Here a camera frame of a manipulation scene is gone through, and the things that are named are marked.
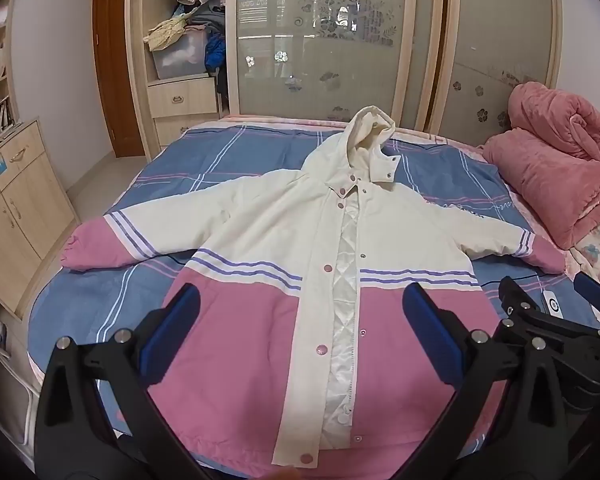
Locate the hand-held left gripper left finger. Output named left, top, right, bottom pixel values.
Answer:
left=35, top=284, right=216, bottom=480

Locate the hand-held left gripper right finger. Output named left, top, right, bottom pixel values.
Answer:
left=395, top=282, right=570, bottom=480

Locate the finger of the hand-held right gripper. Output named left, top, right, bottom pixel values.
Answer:
left=495, top=276, right=600, bottom=413
left=574, top=275, right=600, bottom=317

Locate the cream and pink hooded jacket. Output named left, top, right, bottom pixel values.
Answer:
left=61, top=105, right=567, bottom=480

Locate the grey clothes pile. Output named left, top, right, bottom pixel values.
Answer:
left=187, top=4, right=227, bottom=35

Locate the floral bed sheet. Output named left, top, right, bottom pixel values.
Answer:
left=562, top=222, right=600, bottom=291

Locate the white tag with circle mark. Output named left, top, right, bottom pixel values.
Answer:
left=541, top=291, right=600, bottom=327

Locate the pink fleece quilt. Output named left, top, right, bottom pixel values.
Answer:
left=481, top=81, right=600, bottom=252

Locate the blue plaid bed blanket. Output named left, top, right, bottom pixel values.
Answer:
left=27, top=119, right=600, bottom=463

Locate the light wood cabinet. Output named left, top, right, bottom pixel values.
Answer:
left=0, top=117, right=79, bottom=317

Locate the light wood wardrobe drawer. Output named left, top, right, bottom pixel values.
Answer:
left=146, top=75, right=220, bottom=118
left=152, top=112, right=223, bottom=150

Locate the frosted floral sliding door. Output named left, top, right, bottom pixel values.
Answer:
left=228, top=0, right=418, bottom=128
left=427, top=0, right=563, bottom=148

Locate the clear plastic storage box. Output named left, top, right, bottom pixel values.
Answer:
left=151, top=30, right=209, bottom=81

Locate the brown wooden door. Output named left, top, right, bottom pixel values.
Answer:
left=92, top=0, right=147, bottom=159

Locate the blue garment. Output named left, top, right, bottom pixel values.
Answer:
left=204, top=32, right=227, bottom=72

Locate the light wood wardrobe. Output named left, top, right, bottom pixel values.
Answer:
left=125, top=0, right=565, bottom=161

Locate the beige crumpled cloth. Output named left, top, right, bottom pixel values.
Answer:
left=144, top=6, right=202, bottom=52

